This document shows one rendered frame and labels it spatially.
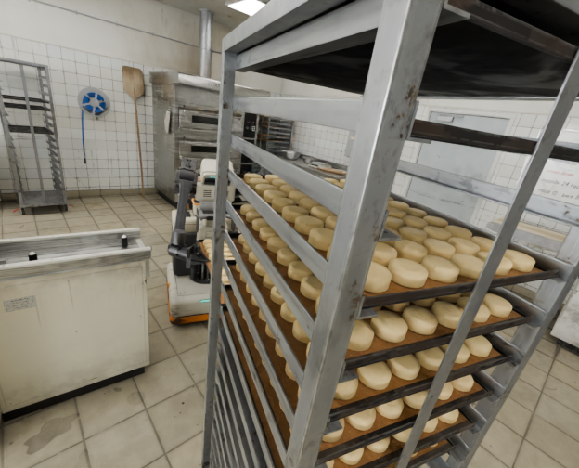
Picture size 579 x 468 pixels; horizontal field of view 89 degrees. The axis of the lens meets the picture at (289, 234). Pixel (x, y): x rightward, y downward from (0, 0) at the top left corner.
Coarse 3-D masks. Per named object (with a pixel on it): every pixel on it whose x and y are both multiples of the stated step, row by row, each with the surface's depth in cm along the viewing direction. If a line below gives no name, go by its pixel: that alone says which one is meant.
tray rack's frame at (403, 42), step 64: (320, 0) 31; (384, 0) 22; (512, 0) 25; (576, 0) 25; (384, 64) 22; (576, 64) 29; (384, 128) 23; (384, 192) 25; (576, 256) 47; (320, 320) 31; (320, 384) 33; (512, 384) 57
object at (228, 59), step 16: (224, 48) 69; (224, 64) 70; (224, 80) 71; (224, 96) 73; (224, 112) 74; (224, 128) 76; (224, 144) 77; (224, 160) 79; (224, 176) 81; (224, 192) 82; (224, 208) 84; (224, 224) 86; (224, 240) 88; (208, 336) 102; (208, 352) 103; (208, 368) 105; (208, 384) 109; (208, 400) 112; (208, 416) 115; (208, 432) 119; (208, 448) 123; (208, 464) 127
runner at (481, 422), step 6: (462, 408) 65; (468, 408) 64; (468, 414) 64; (474, 414) 62; (480, 414) 61; (474, 420) 62; (480, 420) 61; (486, 420) 60; (474, 426) 62; (480, 426) 61; (474, 432) 60
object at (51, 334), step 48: (0, 288) 128; (48, 288) 139; (96, 288) 151; (144, 288) 166; (0, 336) 135; (48, 336) 147; (96, 336) 161; (144, 336) 178; (0, 384) 142; (48, 384) 156; (96, 384) 175
